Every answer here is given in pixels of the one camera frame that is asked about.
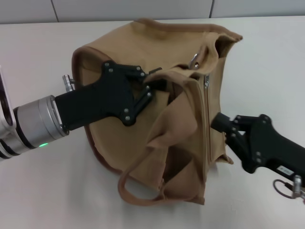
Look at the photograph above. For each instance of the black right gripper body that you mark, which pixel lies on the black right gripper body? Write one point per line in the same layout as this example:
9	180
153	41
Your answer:
281	152

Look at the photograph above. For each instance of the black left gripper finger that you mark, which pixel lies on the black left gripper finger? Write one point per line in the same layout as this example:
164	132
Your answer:
133	69
143	100

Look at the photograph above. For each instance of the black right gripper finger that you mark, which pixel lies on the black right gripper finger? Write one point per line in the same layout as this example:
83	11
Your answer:
238	143
220	121

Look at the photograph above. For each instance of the silver metal zipper pull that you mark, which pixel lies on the silver metal zipper pull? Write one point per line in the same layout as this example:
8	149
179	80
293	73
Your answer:
206	82

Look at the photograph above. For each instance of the khaki canvas food bag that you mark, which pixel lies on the khaki canvas food bag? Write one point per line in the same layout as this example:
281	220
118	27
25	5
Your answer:
155	43

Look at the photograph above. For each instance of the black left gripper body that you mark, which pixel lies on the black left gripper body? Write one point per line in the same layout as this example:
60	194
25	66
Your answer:
95	102

